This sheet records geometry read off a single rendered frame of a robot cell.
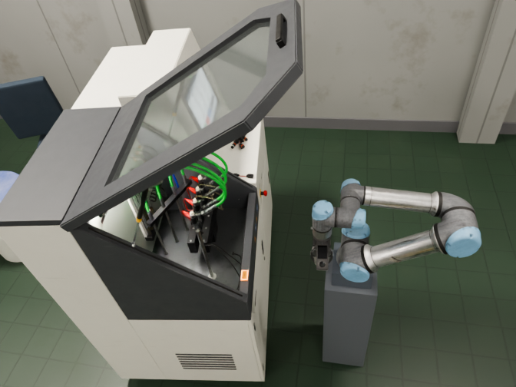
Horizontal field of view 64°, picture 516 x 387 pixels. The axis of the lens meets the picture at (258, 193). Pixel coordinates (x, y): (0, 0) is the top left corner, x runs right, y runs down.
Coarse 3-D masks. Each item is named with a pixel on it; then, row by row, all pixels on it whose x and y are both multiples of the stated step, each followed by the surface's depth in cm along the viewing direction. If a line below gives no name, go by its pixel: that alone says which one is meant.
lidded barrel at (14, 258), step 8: (0, 176) 311; (8, 176) 310; (16, 176) 309; (0, 184) 304; (8, 184) 303; (0, 192) 297; (0, 200) 291; (0, 240) 304; (0, 248) 312; (8, 248) 312; (8, 256) 321; (16, 256) 321
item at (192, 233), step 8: (208, 200) 215; (216, 208) 217; (208, 216) 207; (216, 216) 217; (208, 224) 203; (216, 224) 216; (192, 232) 201; (208, 232) 200; (216, 232) 216; (192, 240) 197; (208, 240) 198; (192, 248) 199; (208, 248) 198
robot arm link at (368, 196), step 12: (348, 180) 161; (348, 192) 156; (360, 192) 156; (372, 192) 156; (384, 192) 156; (396, 192) 155; (408, 192) 155; (420, 192) 156; (360, 204) 159; (372, 204) 157; (384, 204) 156; (396, 204) 155; (408, 204) 154; (420, 204) 153; (432, 204) 153; (444, 204) 151; (456, 204) 148; (468, 204) 149; (432, 216) 156
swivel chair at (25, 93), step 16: (32, 80) 306; (0, 96) 308; (16, 96) 311; (32, 96) 314; (48, 96) 317; (0, 112) 318; (16, 112) 321; (32, 112) 325; (48, 112) 328; (16, 128) 332; (32, 128) 336; (48, 128) 340
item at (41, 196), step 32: (128, 64) 226; (96, 96) 205; (64, 128) 182; (96, 128) 179; (32, 160) 167; (64, 160) 165; (32, 192) 153; (64, 192) 152; (0, 224) 145; (32, 224) 144; (32, 256) 159; (64, 256) 157; (64, 288) 174; (96, 288) 173; (96, 320) 194; (128, 352) 218
